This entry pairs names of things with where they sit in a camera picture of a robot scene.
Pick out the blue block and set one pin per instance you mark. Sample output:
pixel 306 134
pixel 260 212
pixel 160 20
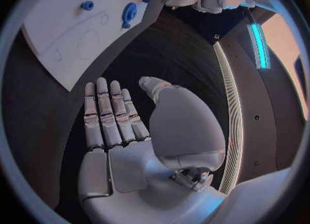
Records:
pixel 146 0

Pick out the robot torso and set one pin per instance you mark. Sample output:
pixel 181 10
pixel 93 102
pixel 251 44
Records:
pixel 271 111

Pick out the white task board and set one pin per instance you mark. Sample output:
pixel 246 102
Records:
pixel 63 33

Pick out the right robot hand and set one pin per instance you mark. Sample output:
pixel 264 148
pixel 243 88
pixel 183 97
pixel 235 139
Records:
pixel 135 169

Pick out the blue short cylinder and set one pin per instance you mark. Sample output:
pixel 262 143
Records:
pixel 87 5

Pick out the blue gear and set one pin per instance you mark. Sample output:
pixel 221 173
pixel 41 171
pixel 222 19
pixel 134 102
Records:
pixel 129 12

